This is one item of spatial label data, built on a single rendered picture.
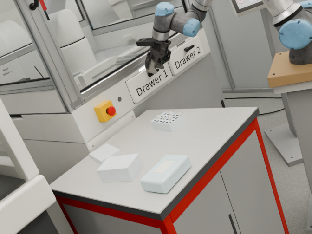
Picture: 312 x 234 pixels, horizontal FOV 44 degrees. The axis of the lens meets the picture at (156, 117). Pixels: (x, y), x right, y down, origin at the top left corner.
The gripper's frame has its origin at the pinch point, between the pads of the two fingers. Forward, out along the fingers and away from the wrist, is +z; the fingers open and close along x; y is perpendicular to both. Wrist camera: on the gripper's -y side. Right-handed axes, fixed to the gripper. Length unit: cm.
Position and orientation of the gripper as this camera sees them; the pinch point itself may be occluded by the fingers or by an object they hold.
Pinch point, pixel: (150, 71)
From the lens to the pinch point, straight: 186.5
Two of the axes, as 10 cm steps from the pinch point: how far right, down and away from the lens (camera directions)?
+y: 7.9, 5.0, -3.6
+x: 6.0, -4.8, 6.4
